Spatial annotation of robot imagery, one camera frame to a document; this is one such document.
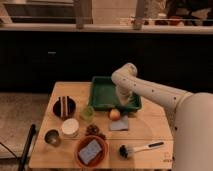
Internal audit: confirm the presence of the brown striped block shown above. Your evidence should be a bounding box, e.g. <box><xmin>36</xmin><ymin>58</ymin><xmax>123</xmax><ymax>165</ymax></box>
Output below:
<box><xmin>59</xmin><ymin>96</ymin><xmax>70</xmax><ymax>119</ymax></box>

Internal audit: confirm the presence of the green plastic cup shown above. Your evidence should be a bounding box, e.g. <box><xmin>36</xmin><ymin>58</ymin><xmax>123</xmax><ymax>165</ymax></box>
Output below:
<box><xmin>80</xmin><ymin>106</ymin><xmax>94</xmax><ymax>122</ymax></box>

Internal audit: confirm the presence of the dark round bowl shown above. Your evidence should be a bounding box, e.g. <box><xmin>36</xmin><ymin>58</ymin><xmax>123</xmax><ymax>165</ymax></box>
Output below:
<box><xmin>53</xmin><ymin>96</ymin><xmax>76</xmax><ymax>120</ymax></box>

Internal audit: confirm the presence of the black and white dish brush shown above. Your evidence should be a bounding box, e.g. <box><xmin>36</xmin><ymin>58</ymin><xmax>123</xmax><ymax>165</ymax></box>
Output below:
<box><xmin>119</xmin><ymin>142</ymin><xmax>164</xmax><ymax>158</ymax></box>

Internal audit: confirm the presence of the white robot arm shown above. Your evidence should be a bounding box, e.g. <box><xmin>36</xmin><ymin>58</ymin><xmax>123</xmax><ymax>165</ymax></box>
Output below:
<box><xmin>111</xmin><ymin>63</ymin><xmax>213</xmax><ymax>171</ymax></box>

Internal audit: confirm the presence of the green plastic tray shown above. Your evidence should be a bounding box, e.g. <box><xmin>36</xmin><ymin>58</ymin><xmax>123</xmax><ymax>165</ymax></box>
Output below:
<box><xmin>88</xmin><ymin>76</ymin><xmax>142</xmax><ymax>112</ymax></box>

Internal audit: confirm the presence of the white round container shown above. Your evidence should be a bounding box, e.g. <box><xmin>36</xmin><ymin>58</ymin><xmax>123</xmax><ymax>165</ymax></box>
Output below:
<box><xmin>61</xmin><ymin>118</ymin><xmax>79</xmax><ymax>137</ymax></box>

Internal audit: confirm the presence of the blue sponge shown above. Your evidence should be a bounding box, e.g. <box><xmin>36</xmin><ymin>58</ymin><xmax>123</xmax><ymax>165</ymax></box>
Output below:
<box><xmin>78</xmin><ymin>140</ymin><xmax>102</xmax><ymax>164</ymax></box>

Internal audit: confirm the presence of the small metal cup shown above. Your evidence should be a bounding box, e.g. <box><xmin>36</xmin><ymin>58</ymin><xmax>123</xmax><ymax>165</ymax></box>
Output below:
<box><xmin>44</xmin><ymin>129</ymin><xmax>61</xmax><ymax>147</ymax></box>

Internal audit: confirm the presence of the orange round fruit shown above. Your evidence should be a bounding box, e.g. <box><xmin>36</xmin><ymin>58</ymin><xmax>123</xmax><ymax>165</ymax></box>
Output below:
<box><xmin>109</xmin><ymin>109</ymin><xmax>121</xmax><ymax>121</ymax></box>

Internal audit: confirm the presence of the grey folded cloth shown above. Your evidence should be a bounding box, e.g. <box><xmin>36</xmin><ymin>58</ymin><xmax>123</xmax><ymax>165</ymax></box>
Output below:
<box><xmin>109</xmin><ymin>116</ymin><xmax>129</xmax><ymax>131</ymax></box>

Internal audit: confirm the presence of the terracotta orange bowl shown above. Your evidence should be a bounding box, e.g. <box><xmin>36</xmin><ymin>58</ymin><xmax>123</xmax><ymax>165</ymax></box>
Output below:
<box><xmin>74</xmin><ymin>135</ymin><xmax>108</xmax><ymax>169</ymax></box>

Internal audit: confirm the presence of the black chair frame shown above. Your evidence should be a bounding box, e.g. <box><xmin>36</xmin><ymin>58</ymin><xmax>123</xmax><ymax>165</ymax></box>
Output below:
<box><xmin>18</xmin><ymin>124</ymin><xmax>36</xmax><ymax>171</ymax></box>

